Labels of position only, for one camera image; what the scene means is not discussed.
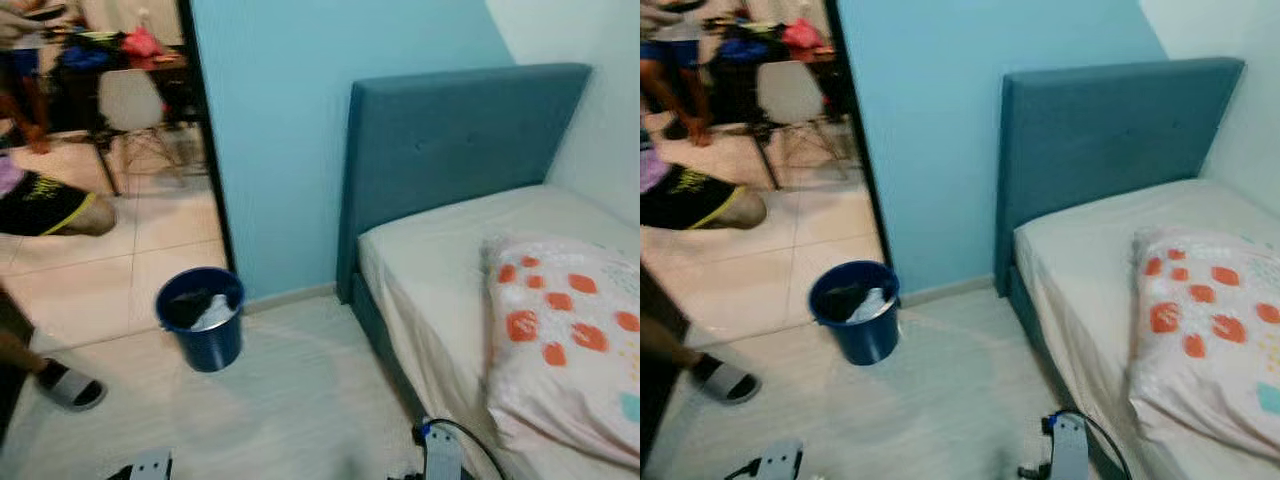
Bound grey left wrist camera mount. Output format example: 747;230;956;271
755;440;804;480
125;450;174;480

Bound dark wooden table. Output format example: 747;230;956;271
50;40;196;131
700;20;836;126

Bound person in black shorts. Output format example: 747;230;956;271
0;155;119;239
640;150;769;231

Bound blue plastic bucket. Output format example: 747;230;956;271
808;260;901;366
153;265;247;374

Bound grey slide slipper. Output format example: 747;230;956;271
35;360;108;413
690;352;763;406

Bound person's bare lower leg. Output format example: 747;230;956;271
640;265;706;461
0;285;61;441

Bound black door frame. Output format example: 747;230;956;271
825;0;893;293
175;0;238;273

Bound blue cloth bundle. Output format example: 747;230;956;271
58;42;116;73
718;35;776;66

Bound white shell chair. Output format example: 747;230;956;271
95;68;186;196
755;60;851;191

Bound white crumpled cloth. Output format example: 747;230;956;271
848;287;894;324
192;293;236;332

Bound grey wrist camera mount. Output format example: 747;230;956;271
420;425;466;480
1045;412;1091;480
125;450;174;480
755;440;804;480

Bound black crumpled cloth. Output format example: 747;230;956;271
163;288;206;329
818;283;863;321

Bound pink pillow with orange print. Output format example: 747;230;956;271
482;235;641;471
1128;228;1280;461

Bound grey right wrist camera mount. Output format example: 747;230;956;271
1045;412;1091;480
420;425;466;480

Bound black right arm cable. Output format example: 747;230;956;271
1055;410;1134;480
425;418;511;480

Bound person in blue shorts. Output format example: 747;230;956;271
640;0;716;149
0;0;63;156

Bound pink plastic bag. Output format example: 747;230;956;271
782;18;826;51
120;25;164;59

